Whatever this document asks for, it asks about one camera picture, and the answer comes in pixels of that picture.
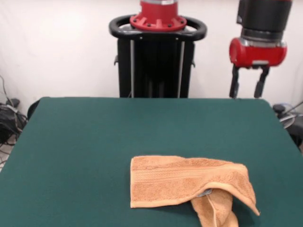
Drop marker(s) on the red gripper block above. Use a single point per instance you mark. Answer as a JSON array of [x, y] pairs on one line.
[[260, 54]]

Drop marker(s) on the orange terry towel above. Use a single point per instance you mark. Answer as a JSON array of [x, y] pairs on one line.
[[165, 182]]

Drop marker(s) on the small black device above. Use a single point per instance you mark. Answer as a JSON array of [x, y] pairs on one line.
[[13, 102], [279, 108]]

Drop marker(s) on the grey round stand base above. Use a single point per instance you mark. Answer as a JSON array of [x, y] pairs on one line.
[[287, 120]]

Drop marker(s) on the black bulky object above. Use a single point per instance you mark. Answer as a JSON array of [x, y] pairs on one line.
[[297, 133]]

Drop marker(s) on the dark green table cloth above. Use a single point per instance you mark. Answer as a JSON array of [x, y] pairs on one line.
[[71, 177]]

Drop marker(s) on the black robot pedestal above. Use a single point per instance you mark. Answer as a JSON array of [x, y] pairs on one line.
[[154, 71]]

